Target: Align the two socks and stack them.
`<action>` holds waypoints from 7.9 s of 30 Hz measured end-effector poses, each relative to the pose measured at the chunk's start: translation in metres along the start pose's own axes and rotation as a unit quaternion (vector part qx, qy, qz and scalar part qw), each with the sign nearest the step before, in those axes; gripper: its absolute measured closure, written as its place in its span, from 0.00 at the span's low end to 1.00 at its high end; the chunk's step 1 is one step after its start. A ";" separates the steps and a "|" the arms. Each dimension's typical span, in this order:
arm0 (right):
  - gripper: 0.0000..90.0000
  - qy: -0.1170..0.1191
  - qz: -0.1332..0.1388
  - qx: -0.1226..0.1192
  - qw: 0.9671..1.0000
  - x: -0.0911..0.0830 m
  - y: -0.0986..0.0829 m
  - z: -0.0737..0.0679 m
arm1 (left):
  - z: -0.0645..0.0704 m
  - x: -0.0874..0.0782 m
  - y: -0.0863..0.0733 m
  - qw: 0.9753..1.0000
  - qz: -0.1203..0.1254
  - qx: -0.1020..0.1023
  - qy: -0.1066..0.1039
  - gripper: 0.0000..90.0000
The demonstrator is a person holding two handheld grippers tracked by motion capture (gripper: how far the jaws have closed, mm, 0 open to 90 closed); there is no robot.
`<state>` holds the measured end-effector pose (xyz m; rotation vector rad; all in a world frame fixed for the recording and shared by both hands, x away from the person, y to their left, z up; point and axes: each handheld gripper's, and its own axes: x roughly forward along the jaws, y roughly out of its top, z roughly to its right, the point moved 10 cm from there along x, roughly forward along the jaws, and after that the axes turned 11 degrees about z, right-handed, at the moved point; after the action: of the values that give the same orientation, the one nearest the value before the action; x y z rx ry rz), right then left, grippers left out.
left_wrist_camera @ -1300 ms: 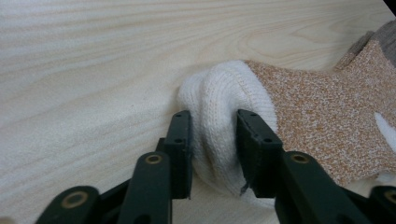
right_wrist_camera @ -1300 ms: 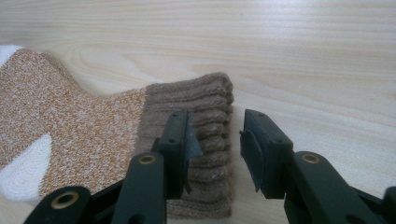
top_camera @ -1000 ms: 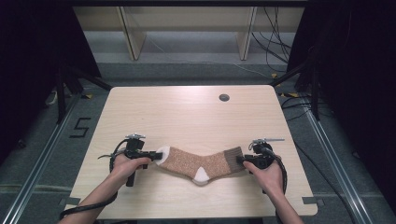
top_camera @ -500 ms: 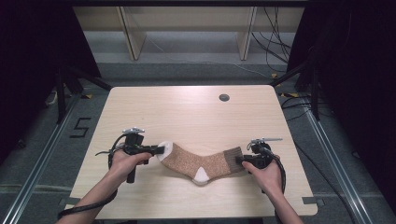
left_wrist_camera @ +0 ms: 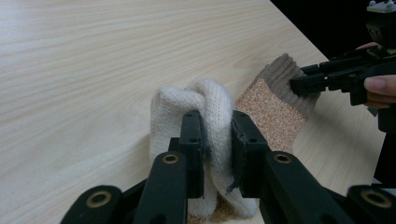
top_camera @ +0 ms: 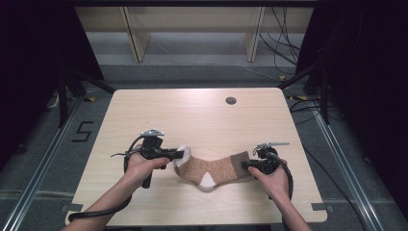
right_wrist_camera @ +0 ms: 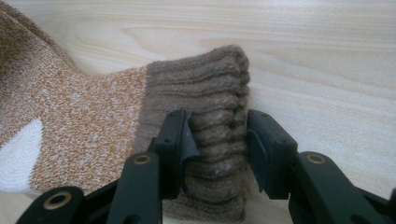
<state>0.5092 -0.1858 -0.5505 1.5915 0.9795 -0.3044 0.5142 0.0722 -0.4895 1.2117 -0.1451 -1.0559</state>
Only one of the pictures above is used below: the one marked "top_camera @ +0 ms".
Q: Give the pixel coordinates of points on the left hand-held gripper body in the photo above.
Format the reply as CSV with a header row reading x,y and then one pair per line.
x,y
153,146

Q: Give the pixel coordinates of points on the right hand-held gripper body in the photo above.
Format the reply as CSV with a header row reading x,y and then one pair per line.
x,y
269,162

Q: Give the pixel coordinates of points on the brown sock with plain cuff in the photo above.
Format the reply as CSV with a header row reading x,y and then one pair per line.
x,y
211,168

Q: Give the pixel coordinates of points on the person's right hand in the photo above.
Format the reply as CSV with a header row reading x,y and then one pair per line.
x,y
275,184

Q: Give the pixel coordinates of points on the person's left hand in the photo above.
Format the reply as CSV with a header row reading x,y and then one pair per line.
x,y
138,168

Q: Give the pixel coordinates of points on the grey round table grommet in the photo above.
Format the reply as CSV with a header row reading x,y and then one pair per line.
x,y
231,100

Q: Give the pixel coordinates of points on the grey tape strip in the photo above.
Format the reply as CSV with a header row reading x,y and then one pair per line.
x,y
72,207
324,207

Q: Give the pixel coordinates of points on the yellow floor tape mark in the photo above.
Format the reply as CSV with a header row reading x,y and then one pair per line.
x,y
282,78
91,99

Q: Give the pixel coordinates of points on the black metal stand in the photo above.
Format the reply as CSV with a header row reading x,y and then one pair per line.
x,y
63,96
324,96

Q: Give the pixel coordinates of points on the light wooden shelf unit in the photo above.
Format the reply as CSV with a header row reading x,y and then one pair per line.
x,y
138,41

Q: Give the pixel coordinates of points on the dark curtain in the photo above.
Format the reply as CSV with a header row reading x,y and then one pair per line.
x,y
369,80
32,64

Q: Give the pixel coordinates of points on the aluminium floor rail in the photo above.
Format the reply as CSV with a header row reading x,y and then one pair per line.
x,y
41,163
344,166

